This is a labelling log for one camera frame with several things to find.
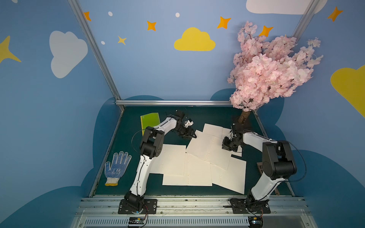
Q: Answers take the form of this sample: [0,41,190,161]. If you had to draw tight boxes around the white lined notebook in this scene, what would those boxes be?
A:
[186,130,231,170]

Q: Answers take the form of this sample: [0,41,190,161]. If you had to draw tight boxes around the green cover notebook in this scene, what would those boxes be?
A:
[140,113,161,135]

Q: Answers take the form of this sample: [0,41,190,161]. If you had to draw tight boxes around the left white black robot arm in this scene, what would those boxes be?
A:
[124,110,197,211]

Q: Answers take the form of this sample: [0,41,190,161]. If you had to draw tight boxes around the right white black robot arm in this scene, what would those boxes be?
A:
[222,123,297,204]

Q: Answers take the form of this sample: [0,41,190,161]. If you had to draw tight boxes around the open white notebook far right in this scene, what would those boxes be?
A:
[198,123,242,160]

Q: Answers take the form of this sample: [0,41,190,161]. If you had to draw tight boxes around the white blue dotted work glove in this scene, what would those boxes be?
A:
[104,151,132,186]

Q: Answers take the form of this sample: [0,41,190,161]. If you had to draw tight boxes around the right controller board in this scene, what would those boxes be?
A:
[248,217,263,228]

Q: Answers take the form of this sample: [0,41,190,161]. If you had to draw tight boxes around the controller board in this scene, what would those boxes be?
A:
[127,217,146,228]
[248,217,263,228]

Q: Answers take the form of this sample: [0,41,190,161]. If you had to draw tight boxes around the pink cherry blossom tree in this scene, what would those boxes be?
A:
[228,21,323,123]

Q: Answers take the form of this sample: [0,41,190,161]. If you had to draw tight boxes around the left controller board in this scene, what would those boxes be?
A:
[127,217,146,228]

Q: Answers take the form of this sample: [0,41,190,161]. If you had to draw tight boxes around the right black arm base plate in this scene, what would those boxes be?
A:
[229,198,271,214]

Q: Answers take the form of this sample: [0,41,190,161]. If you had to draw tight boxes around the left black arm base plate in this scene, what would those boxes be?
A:
[117,199,158,215]

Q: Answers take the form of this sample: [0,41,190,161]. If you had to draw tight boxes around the aluminium rail frame front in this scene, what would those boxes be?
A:
[71,195,317,228]

